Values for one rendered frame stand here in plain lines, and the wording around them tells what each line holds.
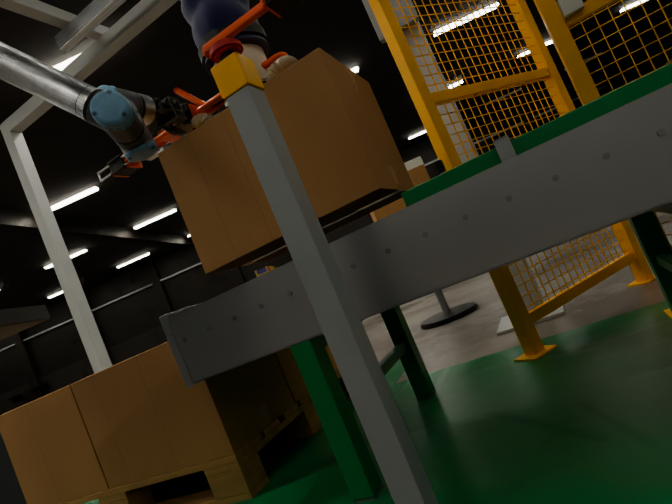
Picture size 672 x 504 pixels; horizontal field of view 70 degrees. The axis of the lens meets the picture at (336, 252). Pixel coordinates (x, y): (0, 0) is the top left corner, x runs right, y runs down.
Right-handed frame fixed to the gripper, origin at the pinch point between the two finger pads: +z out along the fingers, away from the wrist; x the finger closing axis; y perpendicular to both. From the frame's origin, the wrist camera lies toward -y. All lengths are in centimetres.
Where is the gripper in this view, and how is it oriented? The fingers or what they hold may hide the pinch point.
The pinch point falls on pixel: (186, 123)
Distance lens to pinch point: 177.7
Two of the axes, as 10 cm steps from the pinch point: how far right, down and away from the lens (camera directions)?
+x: -3.9, -9.2, 0.6
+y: 8.3, -3.8, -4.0
